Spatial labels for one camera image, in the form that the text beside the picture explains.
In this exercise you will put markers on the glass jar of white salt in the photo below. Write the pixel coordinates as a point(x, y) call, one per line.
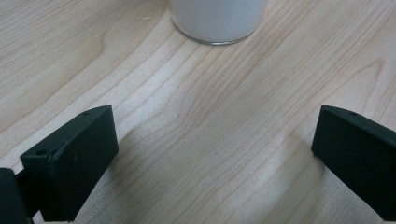
point(218, 18)

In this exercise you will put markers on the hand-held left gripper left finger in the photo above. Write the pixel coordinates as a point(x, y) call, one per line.
point(74, 161)

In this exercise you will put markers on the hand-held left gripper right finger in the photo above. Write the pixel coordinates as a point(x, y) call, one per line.
point(358, 155)

